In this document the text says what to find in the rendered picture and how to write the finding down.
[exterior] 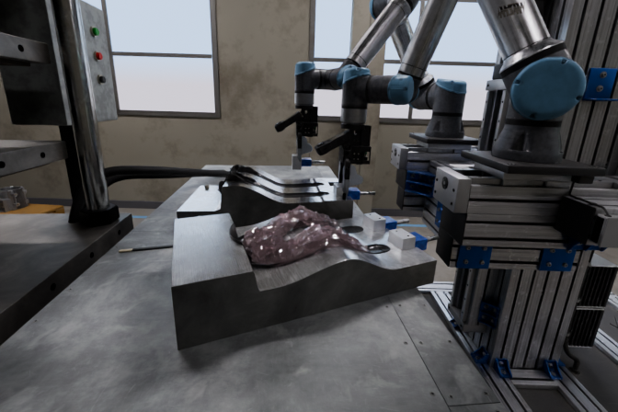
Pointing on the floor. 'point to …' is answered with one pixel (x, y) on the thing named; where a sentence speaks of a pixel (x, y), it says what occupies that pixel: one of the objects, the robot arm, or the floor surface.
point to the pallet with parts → (16, 197)
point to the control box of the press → (29, 109)
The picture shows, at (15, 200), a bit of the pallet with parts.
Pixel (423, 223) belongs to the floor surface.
